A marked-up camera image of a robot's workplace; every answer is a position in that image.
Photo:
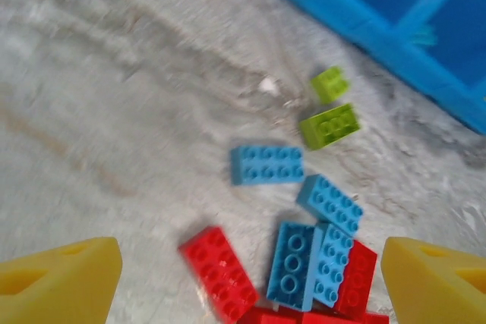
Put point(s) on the blue lego brick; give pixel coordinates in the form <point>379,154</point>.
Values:
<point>328,204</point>
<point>290,267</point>
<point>266,164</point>
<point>423,37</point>
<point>330,263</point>

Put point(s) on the small red lego brick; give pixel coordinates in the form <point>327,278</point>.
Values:
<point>269,318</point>
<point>376,319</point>

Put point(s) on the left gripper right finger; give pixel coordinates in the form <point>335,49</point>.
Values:
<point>429,290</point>

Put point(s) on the small green lego brick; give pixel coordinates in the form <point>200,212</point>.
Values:
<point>329,85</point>

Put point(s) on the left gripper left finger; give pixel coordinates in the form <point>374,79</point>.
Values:
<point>76,286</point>

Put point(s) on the blue three-compartment bin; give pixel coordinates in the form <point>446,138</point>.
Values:
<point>341,1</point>

